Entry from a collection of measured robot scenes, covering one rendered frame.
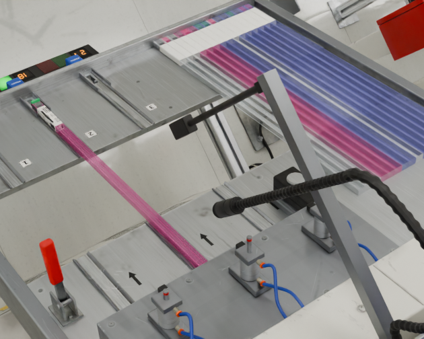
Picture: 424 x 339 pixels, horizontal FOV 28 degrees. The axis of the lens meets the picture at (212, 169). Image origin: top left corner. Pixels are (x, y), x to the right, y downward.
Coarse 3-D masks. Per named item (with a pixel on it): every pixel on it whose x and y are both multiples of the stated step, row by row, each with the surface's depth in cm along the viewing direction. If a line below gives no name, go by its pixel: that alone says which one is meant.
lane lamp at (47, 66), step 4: (48, 60) 147; (36, 64) 146; (40, 64) 146; (44, 64) 146; (48, 64) 146; (52, 64) 146; (40, 68) 145; (44, 68) 145; (48, 68) 145; (52, 68) 145; (56, 68) 145; (44, 72) 144
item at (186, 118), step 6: (180, 120) 101; (186, 120) 101; (174, 126) 103; (180, 126) 102; (186, 126) 101; (192, 126) 101; (174, 132) 104; (180, 132) 102; (186, 132) 101; (192, 132) 101; (180, 138) 103
